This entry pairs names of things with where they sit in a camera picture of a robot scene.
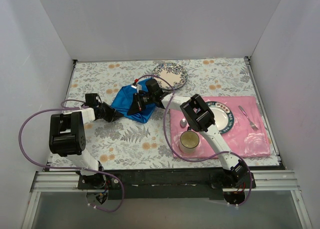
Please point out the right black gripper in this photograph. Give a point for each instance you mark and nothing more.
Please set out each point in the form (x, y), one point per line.
(137, 102)

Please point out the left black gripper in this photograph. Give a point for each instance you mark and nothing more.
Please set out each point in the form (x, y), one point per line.
(105, 112)

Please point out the blue cloth napkin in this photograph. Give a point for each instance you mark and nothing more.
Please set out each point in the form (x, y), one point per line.
(123, 101)

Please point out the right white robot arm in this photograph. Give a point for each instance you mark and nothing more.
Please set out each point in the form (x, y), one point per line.
(200, 118)

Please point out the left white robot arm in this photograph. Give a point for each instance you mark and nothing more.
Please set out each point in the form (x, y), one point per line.
(67, 136)

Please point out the blue floral plate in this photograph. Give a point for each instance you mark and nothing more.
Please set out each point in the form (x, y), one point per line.
(175, 74)

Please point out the silver spoon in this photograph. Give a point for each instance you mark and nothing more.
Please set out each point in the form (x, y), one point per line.
(183, 123)

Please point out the cream enamel mug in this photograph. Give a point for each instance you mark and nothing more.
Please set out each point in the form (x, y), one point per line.
(188, 142)

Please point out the green rimmed white plate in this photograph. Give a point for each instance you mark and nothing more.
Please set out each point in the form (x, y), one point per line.
(223, 116)

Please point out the pink placemat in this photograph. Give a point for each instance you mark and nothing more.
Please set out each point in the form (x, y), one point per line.
(241, 139)

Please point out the silver fork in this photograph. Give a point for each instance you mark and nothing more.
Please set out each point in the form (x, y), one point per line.
(252, 125)

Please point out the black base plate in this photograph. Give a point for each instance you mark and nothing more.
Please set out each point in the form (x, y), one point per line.
(206, 182)

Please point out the aluminium frame rail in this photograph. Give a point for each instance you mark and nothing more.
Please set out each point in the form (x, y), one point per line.
(68, 181)

